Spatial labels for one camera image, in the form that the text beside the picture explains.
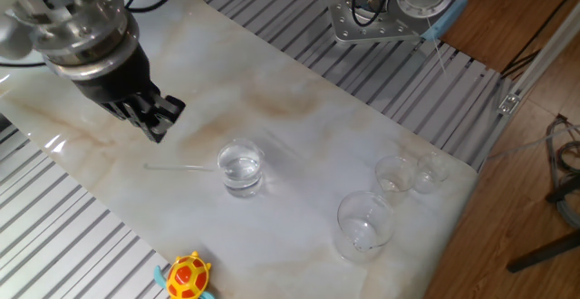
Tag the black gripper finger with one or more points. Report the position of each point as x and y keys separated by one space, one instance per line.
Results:
x=168 y=111
x=138 y=115

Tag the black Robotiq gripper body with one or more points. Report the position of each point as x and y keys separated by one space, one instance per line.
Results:
x=120 y=79

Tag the clear glass stirring rod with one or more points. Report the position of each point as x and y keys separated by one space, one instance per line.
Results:
x=181 y=167

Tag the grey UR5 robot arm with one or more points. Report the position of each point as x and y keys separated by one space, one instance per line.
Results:
x=77 y=27

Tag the glass beaker with water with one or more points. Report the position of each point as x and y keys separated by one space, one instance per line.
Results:
x=240 y=176

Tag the large empty glass beaker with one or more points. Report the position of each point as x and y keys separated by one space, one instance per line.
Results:
x=364 y=226

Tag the medium empty glass beaker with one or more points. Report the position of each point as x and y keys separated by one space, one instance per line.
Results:
x=394 y=176

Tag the small empty glass beaker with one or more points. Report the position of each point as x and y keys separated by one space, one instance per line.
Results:
x=430 y=174

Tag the marble pattern mat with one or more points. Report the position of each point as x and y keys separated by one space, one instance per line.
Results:
x=294 y=86

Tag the yellow orange toy turtle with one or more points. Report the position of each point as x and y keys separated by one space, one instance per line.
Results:
x=188 y=278

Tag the white zip tie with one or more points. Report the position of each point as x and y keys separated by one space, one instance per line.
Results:
x=437 y=45

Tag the light blue base pad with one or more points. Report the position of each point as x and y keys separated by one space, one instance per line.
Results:
x=446 y=20

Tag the black stand leg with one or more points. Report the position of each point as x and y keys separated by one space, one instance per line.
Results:
x=544 y=251
x=564 y=191

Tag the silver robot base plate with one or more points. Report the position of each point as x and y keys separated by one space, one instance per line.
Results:
x=344 y=29

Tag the aluminium frame beam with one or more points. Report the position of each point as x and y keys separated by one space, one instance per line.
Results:
x=544 y=57

